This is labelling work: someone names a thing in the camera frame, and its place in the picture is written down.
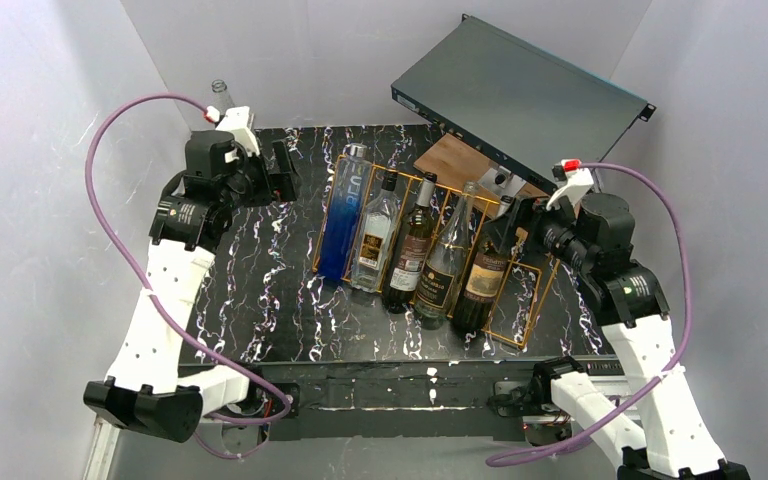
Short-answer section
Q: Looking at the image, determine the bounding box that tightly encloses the clear tall bottle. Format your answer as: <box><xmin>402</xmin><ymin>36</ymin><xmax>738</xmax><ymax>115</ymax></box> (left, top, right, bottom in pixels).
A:
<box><xmin>211</xmin><ymin>79</ymin><xmax>236</xmax><ymax>113</ymax></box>

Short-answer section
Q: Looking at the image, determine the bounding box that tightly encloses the dark green wine bottle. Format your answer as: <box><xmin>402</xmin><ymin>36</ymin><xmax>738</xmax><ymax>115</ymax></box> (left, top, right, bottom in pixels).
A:
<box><xmin>451</xmin><ymin>195</ymin><xmax>515</xmax><ymax>335</ymax></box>

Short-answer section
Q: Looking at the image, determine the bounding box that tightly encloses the blue tall glass bottle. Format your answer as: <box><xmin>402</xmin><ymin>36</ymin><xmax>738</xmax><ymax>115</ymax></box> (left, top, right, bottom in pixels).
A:
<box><xmin>318</xmin><ymin>143</ymin><xmax>372</xmax><ymax>282</ymax></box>

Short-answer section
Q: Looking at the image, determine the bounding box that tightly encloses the clear labelled wine bottle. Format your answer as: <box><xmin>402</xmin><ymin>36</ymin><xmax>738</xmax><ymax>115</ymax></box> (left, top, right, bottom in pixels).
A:
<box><xmin>413</xmin><ymin>181</ymin><xmax>478</xmax><ymax>330</ymax></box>

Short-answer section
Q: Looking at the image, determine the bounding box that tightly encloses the clear square liquor bottle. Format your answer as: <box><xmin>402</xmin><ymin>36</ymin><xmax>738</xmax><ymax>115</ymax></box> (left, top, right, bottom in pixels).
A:
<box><xmin>351</xmin><ymin>170</ymin><xmax>400</xmax><ymax>293</ymax></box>

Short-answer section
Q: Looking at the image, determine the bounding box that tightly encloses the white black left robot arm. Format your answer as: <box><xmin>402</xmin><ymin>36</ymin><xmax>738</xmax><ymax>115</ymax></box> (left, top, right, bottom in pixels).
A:
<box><xmin>83</xmin><ymin>130</ymin><xmax>299</xmax><ymax>443</ymax></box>

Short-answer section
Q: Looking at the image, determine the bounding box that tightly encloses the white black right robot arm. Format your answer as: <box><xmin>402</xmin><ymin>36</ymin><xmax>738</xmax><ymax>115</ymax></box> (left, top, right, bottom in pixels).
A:
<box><xmin>488</xmin><ymin>193</ymin><xmax>749</xmax><ymax>479</ymax></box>

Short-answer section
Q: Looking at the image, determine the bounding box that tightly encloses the wooden board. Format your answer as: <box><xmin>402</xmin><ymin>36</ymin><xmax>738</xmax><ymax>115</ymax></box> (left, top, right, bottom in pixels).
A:
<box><xmin>413</xmin><ymin>134</ymin><xmax>557</xmax><ymax>197</ymax></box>

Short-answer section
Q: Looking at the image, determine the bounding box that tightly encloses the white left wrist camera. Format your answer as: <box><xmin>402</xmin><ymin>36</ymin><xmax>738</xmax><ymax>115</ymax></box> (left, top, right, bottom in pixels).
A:
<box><xmin>204</xmin><ymin>106</ymin><xmax>261</xmax><ymax>157</ymax></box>

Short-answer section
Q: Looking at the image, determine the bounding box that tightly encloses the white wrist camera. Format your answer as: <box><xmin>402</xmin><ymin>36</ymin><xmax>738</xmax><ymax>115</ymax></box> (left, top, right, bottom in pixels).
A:
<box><xmin>204</xmin><ymin>106</ymin><xmax>261</xmax><ymax>157</ymax></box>
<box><xmin>546</xmin><ymin>159</ymin><xmax>594</xmax><ymax>210</ymax></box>

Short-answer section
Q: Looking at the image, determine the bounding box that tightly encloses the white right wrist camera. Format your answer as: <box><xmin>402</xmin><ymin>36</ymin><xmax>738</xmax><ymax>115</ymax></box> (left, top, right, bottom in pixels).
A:
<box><xmin>546</xmin><ymin>159</ymin><xmax>594</xmax><ymax>210</ymax></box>

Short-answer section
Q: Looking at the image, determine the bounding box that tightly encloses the grey metal bracket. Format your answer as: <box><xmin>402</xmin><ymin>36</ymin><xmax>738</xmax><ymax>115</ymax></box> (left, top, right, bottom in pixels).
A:
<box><xmin>477</xmin><ymin>166</ymin><xmax>527</xmax><ymax>218</ymax></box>

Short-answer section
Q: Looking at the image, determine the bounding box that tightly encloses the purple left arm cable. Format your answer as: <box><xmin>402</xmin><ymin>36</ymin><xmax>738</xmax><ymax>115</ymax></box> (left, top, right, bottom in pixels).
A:
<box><xmin>84</xmin><ymin>93</ymin><xmax>293</xmax><ymax>461</ymax></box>

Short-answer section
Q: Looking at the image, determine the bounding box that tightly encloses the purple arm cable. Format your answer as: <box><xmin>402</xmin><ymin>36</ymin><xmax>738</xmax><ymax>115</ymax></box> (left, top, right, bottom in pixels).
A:
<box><xmin>84</xmin><ymin>93</ymin><xmax>293</xmax><ymax>461</ymax></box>
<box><xmin>485</xmin><ymin>162</ymin><xmax>693</xmax><ymax>469</ymax></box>

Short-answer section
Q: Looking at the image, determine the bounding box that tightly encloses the grey rack-mount network switch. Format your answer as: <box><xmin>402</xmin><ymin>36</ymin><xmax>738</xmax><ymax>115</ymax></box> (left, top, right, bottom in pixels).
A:
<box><xmin>391</xmin><ymin>15</ymin><xmax>656</xmax><ymax>194</ymax></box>

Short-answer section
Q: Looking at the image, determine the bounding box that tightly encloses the gold wire wine rack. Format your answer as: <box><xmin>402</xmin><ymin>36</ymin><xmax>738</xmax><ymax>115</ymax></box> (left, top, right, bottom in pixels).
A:
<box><xmin>314</xmin><ymin>155</ymin><xmax>557</xmax><ymax>349</ymax></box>

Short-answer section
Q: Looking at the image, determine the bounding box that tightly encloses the aluminium frame rail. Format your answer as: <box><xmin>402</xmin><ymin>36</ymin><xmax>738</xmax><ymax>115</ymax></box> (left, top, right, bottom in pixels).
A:
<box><xmin>82</xmin><ymin>132</ymin><xmax>717</xmax><ymax>480</ymax></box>

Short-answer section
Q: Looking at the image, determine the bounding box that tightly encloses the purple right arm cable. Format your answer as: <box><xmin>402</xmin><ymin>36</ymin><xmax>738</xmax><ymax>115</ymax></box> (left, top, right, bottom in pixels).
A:
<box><xmin>485</xmin><ymin>162</ymin><xmax>693</xmax><ymax>469</ymax></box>

